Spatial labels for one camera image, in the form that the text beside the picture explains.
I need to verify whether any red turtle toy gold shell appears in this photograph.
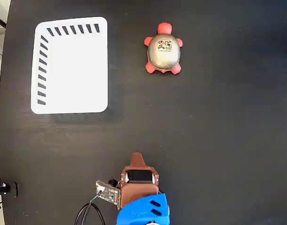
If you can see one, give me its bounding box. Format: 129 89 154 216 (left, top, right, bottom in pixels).
143 22 183 75

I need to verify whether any white tray with black stripes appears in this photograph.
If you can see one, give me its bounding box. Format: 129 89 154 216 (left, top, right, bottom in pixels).
30 16 109 115

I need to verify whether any black table clamp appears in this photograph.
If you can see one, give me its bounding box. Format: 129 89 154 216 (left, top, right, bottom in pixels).
0 181 20 209

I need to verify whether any small camera circuit board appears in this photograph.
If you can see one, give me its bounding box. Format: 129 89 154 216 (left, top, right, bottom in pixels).
95 180 121 210

